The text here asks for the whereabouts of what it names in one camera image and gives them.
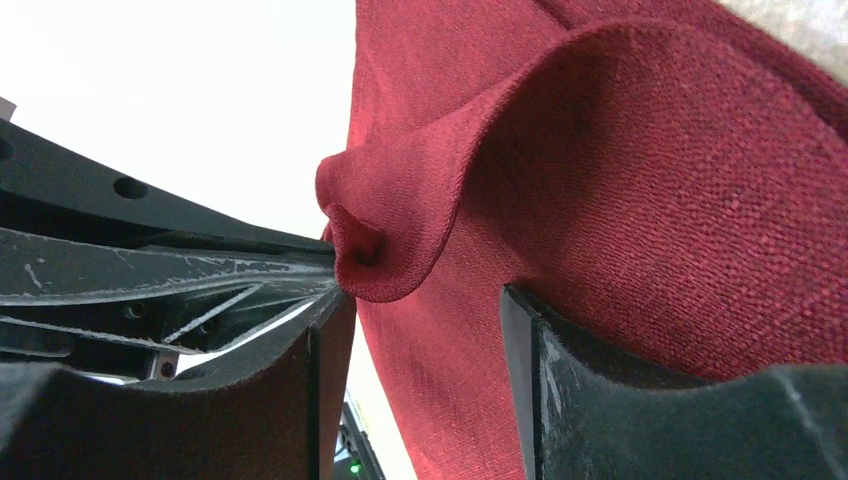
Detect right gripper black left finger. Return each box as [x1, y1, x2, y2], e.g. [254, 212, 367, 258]
[1, 291, 356, 479]

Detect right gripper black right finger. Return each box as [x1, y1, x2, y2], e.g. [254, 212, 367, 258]
[500, 285, 847, 479]

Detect dark red cloth napkin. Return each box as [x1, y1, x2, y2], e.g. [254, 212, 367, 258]
[316, 1, 847, 479]

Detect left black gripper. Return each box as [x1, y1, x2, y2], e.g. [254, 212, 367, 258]
[0, 119, 386, 480]

